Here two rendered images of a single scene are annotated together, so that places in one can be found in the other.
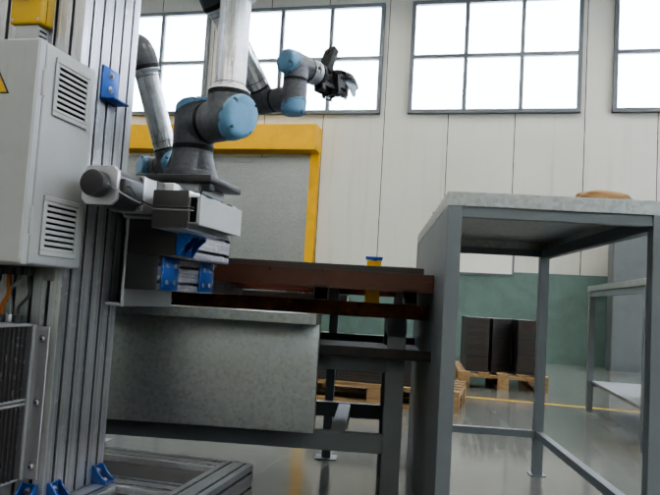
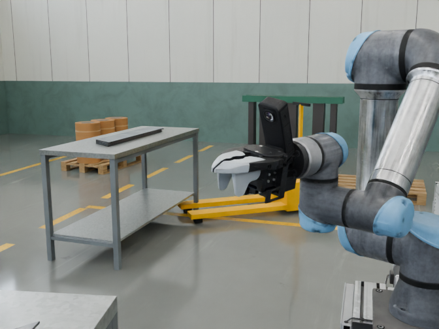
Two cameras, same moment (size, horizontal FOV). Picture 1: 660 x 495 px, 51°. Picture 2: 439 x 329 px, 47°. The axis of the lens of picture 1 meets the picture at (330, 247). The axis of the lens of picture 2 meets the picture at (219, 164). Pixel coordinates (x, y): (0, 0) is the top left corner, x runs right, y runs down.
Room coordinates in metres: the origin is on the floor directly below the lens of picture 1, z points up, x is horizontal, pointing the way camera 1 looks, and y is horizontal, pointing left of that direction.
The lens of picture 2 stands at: (3.03, -0.01, 1.60)
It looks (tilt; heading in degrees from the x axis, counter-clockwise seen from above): 11 degrees down; 183
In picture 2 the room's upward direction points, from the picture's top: straight up
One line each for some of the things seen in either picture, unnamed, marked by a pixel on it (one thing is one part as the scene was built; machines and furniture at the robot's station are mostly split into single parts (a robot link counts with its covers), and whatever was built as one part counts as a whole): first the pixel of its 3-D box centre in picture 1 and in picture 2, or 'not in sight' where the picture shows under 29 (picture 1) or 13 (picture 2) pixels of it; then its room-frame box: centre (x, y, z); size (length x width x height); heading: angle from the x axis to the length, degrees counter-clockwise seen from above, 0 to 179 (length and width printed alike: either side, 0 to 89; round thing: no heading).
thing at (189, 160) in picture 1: (192, 163); (424, 293); (1.93, 0.41, 1.09); 0.15 x 0.15 x 0.10
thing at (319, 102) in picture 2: not in sight; (291, 132); (-5.02, 0.75, 0.58); 1.60 x 0.60 x 1.17; 72
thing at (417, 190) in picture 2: not in sight; (374, 188); (-3.36, 1.69, 0.07); 1.20 x 0.80 x 0.14; 73
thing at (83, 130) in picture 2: not in sight; (103, 143); (-5.05, -2.33, 0.38); 1.20 x 0.80 x 0.77; 161
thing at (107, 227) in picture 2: not in sight; (132, 183); (-1.66, -1.09, 0.49); 1.80 x 0.70 x 0.99; 164
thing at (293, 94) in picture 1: (290, 97); (325, 203); (2.06, 0.15, 1.33); 0.11 x 0.08 x 0.11; 51
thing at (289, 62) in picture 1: (296, 66); (319, 154); (2.05, 0.14, 1.43); 0.11 x 0.08 x 0.09; 141
